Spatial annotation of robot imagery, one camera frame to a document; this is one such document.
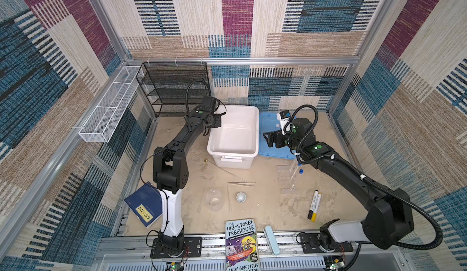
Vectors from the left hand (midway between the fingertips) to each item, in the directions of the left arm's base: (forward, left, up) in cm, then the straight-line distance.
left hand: (215, 117), depth 96 cm
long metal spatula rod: (-15, +6, -17) cm, 23 cm away
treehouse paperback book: (-57, -12, -14) cm, 60 cm away
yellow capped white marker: (-44, -44, -17) cm, 65 cm away
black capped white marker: (-40, -45, -15) cm, 62 cm away
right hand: (-16, -27, +5) cm, 31 cm away
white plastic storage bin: (-7, -10, -14) cm, 19 cm away
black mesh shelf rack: (+24, +30, +4) cm, 39 cm away
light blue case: (-54, -24, -14) cm, 61 cm away
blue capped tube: (-31, -37, -1) cm, 49 cm away
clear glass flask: (-35, 0, -20) cm, 41 cm away
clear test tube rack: (-27, -36, -16) cm, 48 cm away
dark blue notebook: (-38, +31, -15) cm, 51 cm away
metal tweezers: (-29, -12, -16) cm, 35 cm away
